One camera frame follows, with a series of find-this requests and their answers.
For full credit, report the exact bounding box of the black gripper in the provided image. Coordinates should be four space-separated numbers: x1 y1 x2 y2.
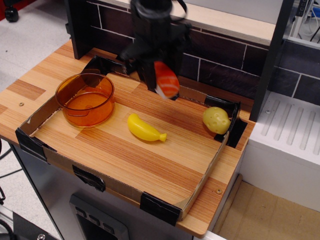
119 9 192 91

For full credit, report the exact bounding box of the orange salmon sushi toy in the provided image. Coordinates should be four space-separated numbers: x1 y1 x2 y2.
154 61 180 99

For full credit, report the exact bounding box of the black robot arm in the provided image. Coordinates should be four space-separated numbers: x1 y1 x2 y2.
118 0 192 92

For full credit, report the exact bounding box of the orange transparent plastic pot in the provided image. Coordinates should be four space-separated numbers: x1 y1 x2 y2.
55 73 115 127

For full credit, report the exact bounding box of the cardboard fence with black tape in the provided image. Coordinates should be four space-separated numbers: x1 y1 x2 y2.
16 53 254 235

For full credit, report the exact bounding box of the yellow toy banana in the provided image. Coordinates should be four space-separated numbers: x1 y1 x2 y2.
127 113 167 142

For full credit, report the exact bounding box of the yellow toy potato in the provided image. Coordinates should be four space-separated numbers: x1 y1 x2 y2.
202 106 231 135

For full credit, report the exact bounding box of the white toy sink drainer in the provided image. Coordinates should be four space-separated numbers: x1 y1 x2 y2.
240 92 320 211

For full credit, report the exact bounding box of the black caster wheel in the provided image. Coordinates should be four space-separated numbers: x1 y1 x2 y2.
4 5 19 23

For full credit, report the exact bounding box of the grey oven control panel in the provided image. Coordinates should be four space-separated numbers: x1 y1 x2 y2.
69 195 130 240

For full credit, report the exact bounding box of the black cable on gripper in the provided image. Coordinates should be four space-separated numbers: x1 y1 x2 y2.
169 0 189 22

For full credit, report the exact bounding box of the black vertical post left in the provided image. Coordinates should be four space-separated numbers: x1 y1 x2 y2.
64 0 94 60

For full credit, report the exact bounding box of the black vertical post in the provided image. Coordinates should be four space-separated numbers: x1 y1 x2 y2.
249 0 294 122
64 0 94 60

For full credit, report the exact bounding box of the black vertical post right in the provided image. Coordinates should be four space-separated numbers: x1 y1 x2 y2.
249 0 294 122

